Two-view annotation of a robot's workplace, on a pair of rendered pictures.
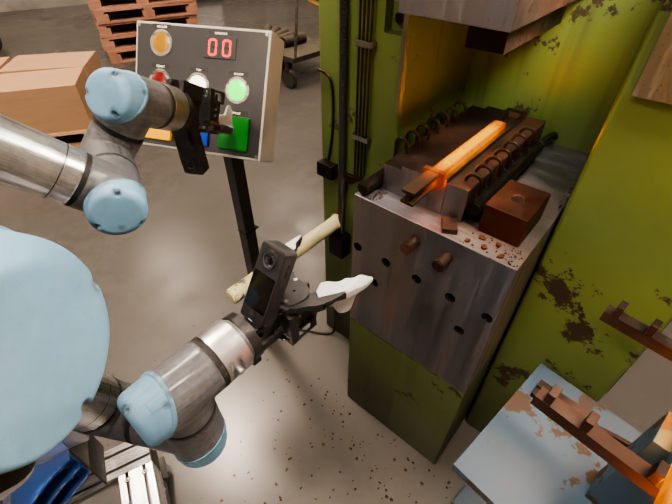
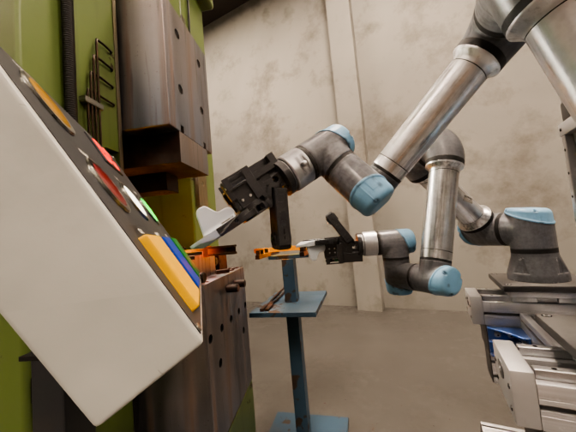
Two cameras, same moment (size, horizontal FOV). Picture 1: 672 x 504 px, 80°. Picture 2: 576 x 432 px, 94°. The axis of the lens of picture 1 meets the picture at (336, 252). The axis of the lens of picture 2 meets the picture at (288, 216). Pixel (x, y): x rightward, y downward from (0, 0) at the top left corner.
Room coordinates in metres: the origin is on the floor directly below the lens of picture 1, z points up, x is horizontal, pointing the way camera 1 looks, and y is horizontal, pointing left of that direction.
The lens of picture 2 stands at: (0.98, 0.71, 1.03)
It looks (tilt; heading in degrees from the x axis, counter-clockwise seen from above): 4 degrees up; 236
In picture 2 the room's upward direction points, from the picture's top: 5 degrees counter-clockwise
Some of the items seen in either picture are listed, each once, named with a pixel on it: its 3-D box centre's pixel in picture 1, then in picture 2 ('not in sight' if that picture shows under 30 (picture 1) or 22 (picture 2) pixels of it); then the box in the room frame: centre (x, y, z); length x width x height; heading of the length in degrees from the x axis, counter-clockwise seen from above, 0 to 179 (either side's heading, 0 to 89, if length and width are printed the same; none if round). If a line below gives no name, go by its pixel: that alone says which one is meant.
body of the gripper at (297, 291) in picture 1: (272, 315); (342, 248); (0.37, 0.09, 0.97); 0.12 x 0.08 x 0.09; 139
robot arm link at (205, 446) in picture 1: (183, 424); (401, 275); (0.25, 0.21, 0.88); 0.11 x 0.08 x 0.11; 78
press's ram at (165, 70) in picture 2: not in sight; (141, 99); (0.85, -0.35, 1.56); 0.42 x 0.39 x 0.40; 139
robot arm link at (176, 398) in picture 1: (175, 392); (394, 243); (0.25, 0.19, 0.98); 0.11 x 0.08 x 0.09; 139
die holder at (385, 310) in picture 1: (467, 242); (154, 344); (0.85, -0.37, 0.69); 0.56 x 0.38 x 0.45; 139
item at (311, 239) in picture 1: (289, 255); not in sight; (0.88, 0.14, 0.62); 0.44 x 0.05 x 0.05; 139
